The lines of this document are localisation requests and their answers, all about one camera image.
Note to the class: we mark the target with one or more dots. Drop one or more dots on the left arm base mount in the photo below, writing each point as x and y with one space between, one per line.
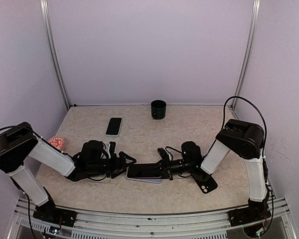
55 215

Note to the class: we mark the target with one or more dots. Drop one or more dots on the dark green cup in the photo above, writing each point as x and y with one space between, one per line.
158 109

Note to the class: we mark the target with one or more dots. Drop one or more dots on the lavender phone case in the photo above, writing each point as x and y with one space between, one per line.
154 180

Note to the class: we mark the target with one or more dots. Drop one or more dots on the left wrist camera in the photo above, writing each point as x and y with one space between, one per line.
111 148

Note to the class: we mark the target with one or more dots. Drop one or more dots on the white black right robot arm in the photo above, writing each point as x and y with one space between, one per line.
245 139

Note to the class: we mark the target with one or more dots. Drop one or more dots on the black phone white back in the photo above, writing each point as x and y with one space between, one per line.
114 126

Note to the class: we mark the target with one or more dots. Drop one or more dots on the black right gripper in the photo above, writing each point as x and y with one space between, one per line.
165 170

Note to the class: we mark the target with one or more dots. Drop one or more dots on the right aluminium frame post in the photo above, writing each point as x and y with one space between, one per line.
249 46

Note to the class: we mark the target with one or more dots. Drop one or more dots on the light blue phone case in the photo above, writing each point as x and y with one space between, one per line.
113 135

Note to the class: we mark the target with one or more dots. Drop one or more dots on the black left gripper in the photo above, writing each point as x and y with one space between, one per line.
117 167

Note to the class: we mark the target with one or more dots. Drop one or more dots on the left aluminium frame post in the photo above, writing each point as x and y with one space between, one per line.
53 52

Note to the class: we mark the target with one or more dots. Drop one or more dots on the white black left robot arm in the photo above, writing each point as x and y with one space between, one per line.
20 142

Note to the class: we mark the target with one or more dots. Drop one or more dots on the red white patterned bowl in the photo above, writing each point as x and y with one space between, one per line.
58 142

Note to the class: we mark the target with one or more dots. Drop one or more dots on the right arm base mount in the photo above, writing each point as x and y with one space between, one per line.
247 215

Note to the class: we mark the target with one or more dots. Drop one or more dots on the aluminium frame post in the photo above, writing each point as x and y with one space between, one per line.
53 52
249 46

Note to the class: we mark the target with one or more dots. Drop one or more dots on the black phone dark edge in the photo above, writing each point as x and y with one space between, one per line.
141 170

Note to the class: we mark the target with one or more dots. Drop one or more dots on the black phone case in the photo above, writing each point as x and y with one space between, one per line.
206 184

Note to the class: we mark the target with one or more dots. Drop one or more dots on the front aluminium rail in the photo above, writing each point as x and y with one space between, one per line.
102 225

